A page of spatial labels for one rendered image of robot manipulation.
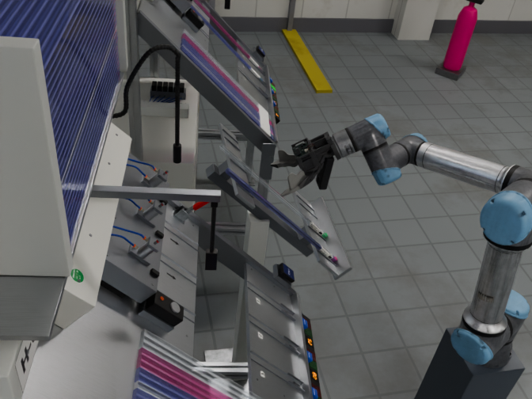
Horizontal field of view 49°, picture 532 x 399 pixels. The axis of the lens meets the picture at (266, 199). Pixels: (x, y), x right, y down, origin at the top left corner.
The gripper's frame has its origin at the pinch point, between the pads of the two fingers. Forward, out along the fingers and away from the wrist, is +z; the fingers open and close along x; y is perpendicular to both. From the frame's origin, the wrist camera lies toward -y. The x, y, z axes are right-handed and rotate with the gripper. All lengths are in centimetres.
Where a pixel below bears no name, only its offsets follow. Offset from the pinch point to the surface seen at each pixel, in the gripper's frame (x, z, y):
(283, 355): 47, 14, -14
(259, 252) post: 3.2, 15.5, -20.4
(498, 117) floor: -187, -137, -189
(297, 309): 29.8, 9.0, -20.1
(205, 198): 54, 5, 48
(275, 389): 58, 17, -9
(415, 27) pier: -318, -132, -172
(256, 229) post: 3.2, 12.1, -10.6
